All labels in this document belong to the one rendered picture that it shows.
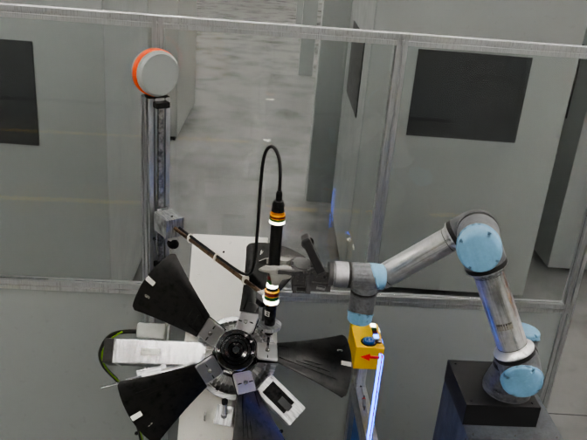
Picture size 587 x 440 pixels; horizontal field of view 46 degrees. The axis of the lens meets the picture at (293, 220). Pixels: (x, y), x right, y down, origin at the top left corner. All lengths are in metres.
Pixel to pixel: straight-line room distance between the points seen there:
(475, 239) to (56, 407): 2.05
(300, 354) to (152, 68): 1.04
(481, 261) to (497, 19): 2.82
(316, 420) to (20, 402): 1.28
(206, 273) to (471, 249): 0.94
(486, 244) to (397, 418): 1.53
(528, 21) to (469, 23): 0.36
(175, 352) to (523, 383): 1.04
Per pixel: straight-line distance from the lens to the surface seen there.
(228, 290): 2.37
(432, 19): 4.46
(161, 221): 2.47
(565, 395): 4.41
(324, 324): 2.92
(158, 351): 2.24
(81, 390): 3.18
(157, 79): 2.39
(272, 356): 2.11
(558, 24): 4.67
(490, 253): 1.89
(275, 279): 1.96
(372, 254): 2.78
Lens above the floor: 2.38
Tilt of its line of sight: 23 degrees down
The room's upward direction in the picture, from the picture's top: 5 degrees clockwise
